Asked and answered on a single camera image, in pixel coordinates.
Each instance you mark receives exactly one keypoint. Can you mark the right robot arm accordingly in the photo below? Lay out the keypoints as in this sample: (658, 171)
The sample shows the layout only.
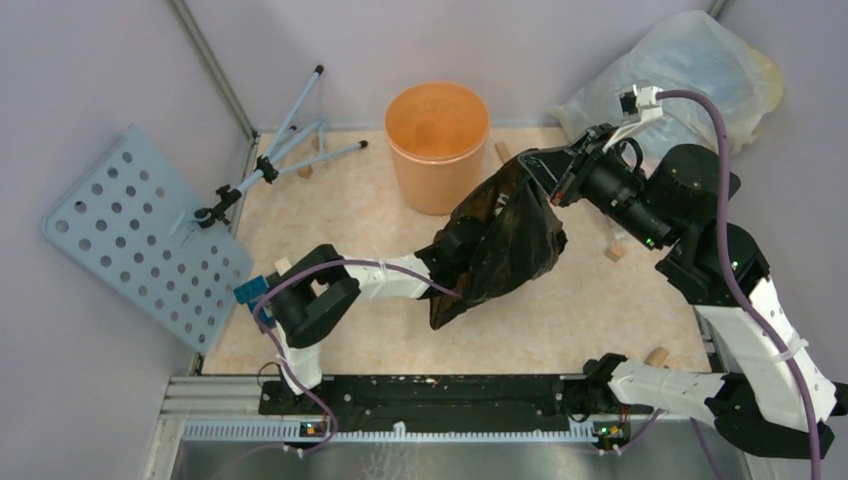
(777, 403)

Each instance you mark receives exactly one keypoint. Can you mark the large translucent trash bag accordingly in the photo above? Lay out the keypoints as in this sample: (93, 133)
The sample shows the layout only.
(689, 51)

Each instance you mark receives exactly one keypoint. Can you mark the small wooden block by tripod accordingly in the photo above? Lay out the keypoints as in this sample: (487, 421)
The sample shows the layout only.
(305, 172)

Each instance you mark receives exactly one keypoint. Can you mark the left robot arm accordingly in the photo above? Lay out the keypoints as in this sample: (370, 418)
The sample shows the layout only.
(309, 299)

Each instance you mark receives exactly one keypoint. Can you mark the blue clamp block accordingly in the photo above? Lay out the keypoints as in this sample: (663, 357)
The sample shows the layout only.
(250, 293)

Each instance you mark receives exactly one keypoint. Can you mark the wooden cylinder block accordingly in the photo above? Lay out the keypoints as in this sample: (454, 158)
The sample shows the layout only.
(657, 358)

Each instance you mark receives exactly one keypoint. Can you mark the white cube block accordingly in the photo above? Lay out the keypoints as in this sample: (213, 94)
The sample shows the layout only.
(282, 266)

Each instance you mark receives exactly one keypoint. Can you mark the light blue tripod stand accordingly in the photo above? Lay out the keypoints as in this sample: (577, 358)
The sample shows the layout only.
(268, 166)

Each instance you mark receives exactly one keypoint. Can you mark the orange plastic trash bin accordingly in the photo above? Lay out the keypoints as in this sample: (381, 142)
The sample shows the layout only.
(437, 132)

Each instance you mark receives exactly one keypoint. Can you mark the black trash bag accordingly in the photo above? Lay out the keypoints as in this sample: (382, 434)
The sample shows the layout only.
(501, 236)

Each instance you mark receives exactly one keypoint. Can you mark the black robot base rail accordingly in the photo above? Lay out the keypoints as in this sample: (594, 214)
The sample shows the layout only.
(447, 403)

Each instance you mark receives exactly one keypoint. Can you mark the flat wooden block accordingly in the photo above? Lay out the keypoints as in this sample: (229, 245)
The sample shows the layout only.
(503, 151)

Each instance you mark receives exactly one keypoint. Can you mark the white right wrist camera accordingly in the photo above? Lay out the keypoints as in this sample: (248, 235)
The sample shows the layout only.
(640, 106)

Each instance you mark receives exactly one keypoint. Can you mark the wooden cube block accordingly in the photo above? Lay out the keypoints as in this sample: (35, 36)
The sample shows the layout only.
(615, 252)

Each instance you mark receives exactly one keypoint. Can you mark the light blue perforated board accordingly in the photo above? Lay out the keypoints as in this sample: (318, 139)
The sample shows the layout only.
(130, 222)

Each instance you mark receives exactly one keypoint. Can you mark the white cable comb strip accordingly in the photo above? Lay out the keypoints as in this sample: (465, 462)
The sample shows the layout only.
(291, 432)

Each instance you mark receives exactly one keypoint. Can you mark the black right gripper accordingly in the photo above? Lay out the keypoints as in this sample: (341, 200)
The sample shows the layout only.
(565, 172)

